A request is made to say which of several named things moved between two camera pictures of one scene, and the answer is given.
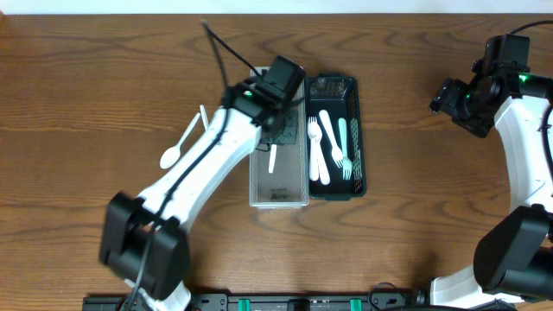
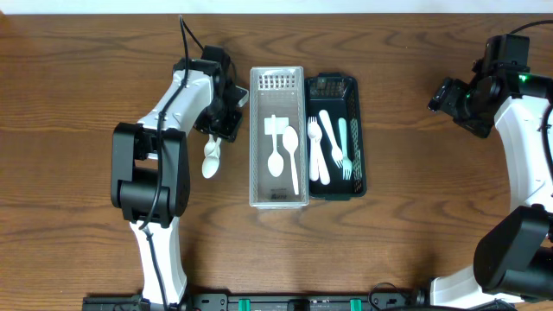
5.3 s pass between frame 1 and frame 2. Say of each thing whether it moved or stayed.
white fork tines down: stayed
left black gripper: moved
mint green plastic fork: stayed
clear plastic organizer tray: stayed
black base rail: stayed
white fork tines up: stayed
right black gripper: stayed
